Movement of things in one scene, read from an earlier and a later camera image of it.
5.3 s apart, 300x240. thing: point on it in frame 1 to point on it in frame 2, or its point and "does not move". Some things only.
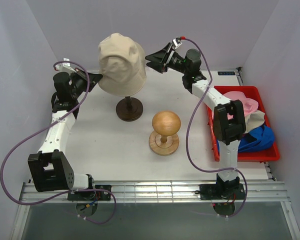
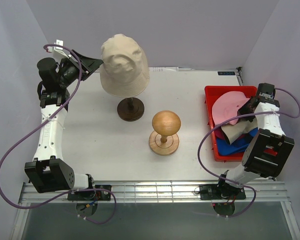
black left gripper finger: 94,78 to 88,65
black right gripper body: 167,59 to 248,106
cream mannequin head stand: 129,109 does not move
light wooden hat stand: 164,139 does not move
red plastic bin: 271,154 does not move
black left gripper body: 84,78 to 80,66
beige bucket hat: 121,62 does not move
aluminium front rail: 166,192 does not move
